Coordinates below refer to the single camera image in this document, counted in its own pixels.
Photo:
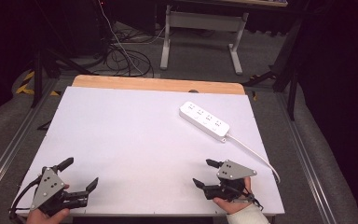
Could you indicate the white power strip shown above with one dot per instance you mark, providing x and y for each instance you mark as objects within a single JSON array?
[{"x": 204, "y": 119}]

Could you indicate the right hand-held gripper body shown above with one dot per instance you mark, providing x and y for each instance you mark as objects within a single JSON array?
[{"x": 231, "y": 177}]

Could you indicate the white board table cover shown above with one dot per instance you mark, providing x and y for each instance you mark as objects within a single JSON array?
[{"x": 130, "y": 143}]

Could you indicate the white metal desk frame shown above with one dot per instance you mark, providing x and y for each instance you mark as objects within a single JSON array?
[{"x": 203, "y": 21}]

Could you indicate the aluminium floor rail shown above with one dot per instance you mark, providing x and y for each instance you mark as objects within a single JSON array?
[
  {"x": 304, "y": 155},
  {"x": 11, "y": 146}
]

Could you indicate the black tripod stand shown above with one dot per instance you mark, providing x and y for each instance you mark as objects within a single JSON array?
[{"x": 43, "y": 65}]

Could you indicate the person's left hand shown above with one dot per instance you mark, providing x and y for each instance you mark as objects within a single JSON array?
[{"x": 45, "y": 216}]

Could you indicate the yellow black floor tape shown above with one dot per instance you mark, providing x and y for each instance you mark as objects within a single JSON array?
[{"x": 28, "y": 85}]

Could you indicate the black metal stand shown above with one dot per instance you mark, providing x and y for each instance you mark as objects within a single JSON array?
[{"x": 287, "y": 71}]

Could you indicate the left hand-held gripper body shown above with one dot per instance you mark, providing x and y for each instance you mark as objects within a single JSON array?
[{"x": 48, "y": 186}]

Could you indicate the person's right hand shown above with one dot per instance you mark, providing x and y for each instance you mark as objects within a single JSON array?
[{"x": 240, "y": 203}]

